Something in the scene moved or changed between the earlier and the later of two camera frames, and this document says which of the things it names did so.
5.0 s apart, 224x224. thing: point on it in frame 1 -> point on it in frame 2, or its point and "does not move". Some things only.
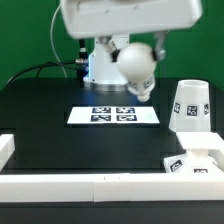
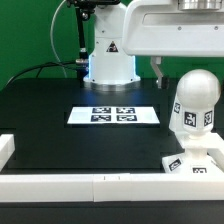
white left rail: x=7 y=147 does not move
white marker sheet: x=113 y=115 does not move
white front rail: x=115 y=187 does not move
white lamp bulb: x=136 y=64 -> x=198 y=92
